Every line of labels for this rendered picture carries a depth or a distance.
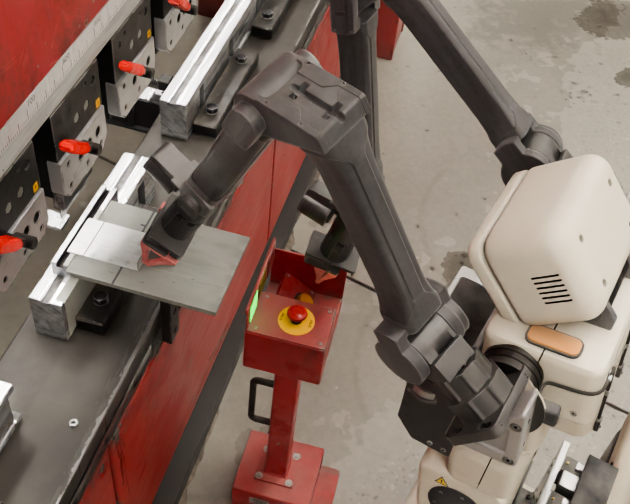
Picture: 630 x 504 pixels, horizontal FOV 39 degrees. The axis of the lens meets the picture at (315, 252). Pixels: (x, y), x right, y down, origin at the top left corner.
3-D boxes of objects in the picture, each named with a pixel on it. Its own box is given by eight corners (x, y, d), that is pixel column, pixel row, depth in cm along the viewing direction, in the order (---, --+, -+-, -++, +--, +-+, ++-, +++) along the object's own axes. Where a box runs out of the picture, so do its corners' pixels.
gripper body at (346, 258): (310, 235, 174) (323, 211, 169) (358, 254, 175) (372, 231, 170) (302, 258, 170) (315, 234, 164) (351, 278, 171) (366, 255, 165)
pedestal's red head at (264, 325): (319, 386, 177) (328, 331, 164) (242, 366, 179) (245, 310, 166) (340, 311, 191) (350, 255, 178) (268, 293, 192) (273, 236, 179)
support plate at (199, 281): (215, 316, 145) (215, 312, 145) (66, 275, 148) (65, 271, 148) (250, 241, 157) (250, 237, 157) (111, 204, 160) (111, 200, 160)
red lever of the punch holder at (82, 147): (76, 142, 122) (103, 144, 131) (49, 135, 122) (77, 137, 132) (74, 155, 122) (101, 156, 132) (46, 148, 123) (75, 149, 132)
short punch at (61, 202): (67, 220, 145) (60, 177, 138) (55, 217, 145) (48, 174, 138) (93, 180, 151) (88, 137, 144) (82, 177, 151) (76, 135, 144)
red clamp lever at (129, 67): (135, 62, 135) (155, 69, 145) (110, 56, 136) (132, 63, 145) (132, 73, 135) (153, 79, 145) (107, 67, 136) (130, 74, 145)
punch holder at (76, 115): (66, 204, 134) (52, 118, 122) (14, 190, 135) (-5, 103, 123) (108, 143, 144) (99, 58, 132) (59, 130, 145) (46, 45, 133)
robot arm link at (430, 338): (457, 391, 111) (482, 360, 113) (406, 332, 109) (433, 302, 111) (419, 387, 119) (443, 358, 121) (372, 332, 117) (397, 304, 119)
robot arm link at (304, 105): (300, 121, 85) (367, 59, 88) (216, 97, 94) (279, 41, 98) (430, 394, 113) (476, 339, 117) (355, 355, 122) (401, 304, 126)
